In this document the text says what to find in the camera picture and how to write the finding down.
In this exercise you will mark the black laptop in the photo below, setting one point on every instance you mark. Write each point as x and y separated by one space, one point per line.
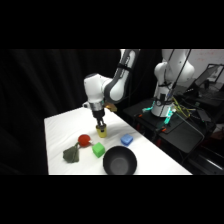
208 77

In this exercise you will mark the green cube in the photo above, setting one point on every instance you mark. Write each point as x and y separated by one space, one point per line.
98 149

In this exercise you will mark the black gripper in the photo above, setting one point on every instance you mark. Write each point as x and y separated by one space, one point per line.
99 117

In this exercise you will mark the white whiteboard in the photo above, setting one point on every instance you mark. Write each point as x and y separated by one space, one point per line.
210 57

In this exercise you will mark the blue cube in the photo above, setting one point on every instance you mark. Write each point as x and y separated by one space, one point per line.
126 139

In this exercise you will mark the black bowl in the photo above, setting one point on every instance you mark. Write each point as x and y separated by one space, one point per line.
119 160

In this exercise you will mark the black curtain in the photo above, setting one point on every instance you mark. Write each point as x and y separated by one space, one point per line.
30 100

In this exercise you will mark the tan wrist mount plate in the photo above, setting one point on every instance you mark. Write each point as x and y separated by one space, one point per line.
111 107

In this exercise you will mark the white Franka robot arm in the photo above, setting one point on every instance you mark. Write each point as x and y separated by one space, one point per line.
113 86

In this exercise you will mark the red ball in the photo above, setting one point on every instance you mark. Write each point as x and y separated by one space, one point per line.
84 139

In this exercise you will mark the white grey wrist camera box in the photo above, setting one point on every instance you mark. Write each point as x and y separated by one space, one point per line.
86 105

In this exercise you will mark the yellow cup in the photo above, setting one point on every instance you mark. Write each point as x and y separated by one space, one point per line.
102 133

